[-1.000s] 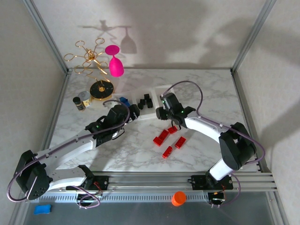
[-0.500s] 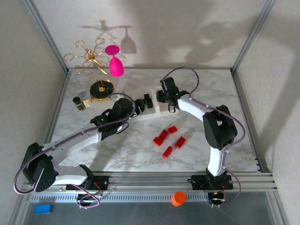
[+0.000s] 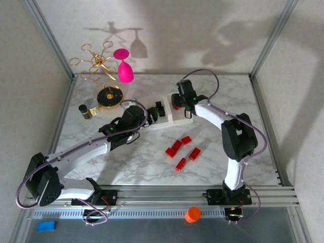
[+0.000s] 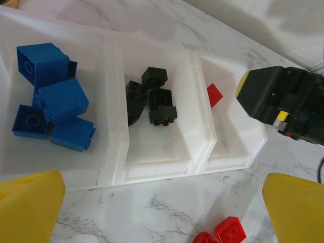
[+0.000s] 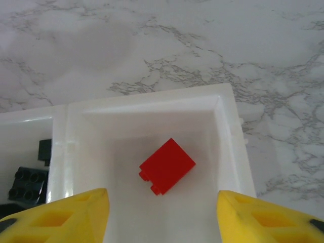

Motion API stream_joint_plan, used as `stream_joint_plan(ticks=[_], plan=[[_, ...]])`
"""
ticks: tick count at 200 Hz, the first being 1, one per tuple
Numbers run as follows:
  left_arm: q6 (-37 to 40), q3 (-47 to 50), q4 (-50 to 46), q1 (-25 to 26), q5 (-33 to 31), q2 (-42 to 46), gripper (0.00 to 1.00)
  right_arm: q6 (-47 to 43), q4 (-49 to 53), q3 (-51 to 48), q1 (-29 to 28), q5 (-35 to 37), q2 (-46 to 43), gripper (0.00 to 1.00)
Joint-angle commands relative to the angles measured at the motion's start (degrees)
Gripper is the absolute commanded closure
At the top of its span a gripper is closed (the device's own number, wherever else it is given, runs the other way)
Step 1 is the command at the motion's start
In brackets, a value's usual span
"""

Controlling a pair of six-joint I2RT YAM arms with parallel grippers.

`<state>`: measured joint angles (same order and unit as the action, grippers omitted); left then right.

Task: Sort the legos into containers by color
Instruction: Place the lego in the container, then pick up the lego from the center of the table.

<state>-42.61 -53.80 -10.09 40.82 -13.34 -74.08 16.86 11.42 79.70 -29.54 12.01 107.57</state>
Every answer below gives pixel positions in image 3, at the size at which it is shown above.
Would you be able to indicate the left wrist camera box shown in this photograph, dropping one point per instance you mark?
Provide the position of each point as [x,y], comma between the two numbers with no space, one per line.
[132,112]

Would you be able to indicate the pink wine glass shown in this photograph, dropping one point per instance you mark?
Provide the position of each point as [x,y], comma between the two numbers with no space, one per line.
[124,72]

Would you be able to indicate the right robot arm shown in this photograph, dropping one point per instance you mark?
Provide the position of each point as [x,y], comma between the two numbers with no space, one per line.
[239,136]

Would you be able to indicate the black lego brick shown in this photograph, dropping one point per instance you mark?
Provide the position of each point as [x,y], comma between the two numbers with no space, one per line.
[158,105]
[162,112]

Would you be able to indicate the blue sponge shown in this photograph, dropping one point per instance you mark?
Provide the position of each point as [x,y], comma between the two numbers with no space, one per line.
[46,226]

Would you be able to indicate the red lego brick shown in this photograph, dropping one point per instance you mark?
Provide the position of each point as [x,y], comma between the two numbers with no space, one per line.
[176,107]
[177,145]
[171,153]
[194,154]
[181,164]
[186,140]

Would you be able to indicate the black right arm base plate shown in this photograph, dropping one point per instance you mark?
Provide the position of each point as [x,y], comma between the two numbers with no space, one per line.
[215,197]

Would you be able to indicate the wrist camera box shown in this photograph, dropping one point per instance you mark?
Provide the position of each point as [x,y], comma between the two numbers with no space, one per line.
[185,87]
[132,112]

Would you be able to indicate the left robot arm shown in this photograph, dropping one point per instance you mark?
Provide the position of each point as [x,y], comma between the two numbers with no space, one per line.
[76,154]

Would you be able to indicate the silver-lid gold tin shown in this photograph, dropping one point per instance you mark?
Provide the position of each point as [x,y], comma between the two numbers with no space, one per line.
[92,106]

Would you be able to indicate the aluminium front rail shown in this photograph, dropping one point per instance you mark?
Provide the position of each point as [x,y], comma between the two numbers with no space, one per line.
[157,196]

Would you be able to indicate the orange plastic cup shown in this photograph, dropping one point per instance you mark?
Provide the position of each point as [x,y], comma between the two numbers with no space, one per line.
[193,214]

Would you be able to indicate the small black-lid jar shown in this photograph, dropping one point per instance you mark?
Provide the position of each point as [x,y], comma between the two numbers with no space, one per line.
[84,112]

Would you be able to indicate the aluminium frame post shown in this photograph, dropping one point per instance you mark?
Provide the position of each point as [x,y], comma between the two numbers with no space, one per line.
[48,35]
[273,38]

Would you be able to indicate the clear plastic bin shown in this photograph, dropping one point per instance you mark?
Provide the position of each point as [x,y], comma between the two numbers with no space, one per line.
[182,119]
[162,124]

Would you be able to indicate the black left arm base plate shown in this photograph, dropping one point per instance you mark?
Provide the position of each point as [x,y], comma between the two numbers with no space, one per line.
[111,196]

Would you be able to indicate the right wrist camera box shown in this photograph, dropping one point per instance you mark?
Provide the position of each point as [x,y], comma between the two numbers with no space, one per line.
[185,87]

